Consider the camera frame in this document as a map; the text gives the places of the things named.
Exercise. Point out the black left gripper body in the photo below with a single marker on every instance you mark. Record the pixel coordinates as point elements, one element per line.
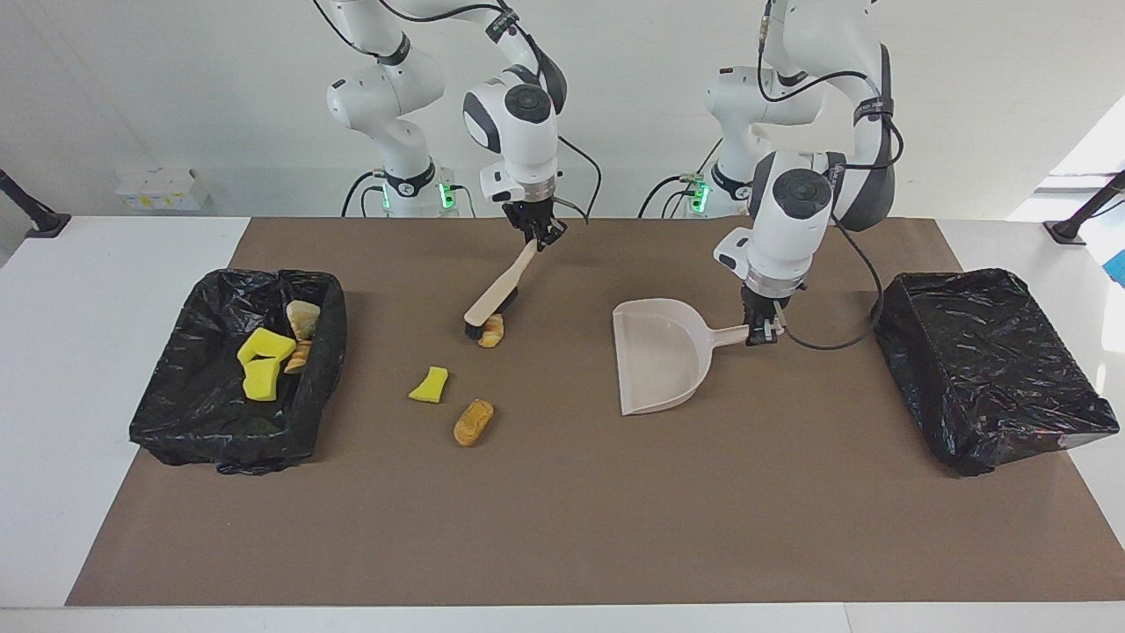
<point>765,306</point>

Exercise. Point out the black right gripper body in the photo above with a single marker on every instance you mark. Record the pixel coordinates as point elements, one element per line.
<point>534,218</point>

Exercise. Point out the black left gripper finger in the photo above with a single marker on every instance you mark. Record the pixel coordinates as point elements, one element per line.
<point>755,332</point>
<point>774,330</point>

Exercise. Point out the beige hand brush black bristles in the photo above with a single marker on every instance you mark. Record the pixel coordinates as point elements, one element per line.
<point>501,290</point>

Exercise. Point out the beige plastic dustpan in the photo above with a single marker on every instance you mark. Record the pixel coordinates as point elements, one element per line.
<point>659,360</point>

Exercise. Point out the striped croissant bread piece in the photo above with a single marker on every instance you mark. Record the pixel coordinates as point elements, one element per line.
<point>492,332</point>

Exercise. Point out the small yellow sponge piece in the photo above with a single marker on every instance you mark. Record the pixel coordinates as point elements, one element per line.
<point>429,385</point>

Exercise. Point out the brown oblong bread roll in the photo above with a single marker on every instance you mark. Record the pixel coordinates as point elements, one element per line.
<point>474,423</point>

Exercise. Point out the pale green sponge piece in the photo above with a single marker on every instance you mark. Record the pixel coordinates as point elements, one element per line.
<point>303,318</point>

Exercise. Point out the striped orange bread chunk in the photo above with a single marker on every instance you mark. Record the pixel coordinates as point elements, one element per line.
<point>299,356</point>

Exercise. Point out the notched yellow sponge piece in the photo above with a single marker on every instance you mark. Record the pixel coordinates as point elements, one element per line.
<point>259,345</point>

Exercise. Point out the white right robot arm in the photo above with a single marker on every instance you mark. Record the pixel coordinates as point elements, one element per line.
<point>527,141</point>

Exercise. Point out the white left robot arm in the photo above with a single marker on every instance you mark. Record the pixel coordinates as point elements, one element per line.
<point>791,229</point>

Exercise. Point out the bin with glossy black bag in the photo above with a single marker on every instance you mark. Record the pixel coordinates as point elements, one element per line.
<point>193,396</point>
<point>984,369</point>

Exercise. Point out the brown table mat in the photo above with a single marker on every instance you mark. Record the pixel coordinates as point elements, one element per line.
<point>791,527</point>

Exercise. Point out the blue object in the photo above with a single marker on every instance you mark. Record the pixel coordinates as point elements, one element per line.
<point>1118,268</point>

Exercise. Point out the white box with yellow labels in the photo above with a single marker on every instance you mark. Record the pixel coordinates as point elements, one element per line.
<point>163,187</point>

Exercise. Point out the black camera stand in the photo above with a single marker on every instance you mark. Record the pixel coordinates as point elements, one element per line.
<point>1077,224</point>
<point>39,221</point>

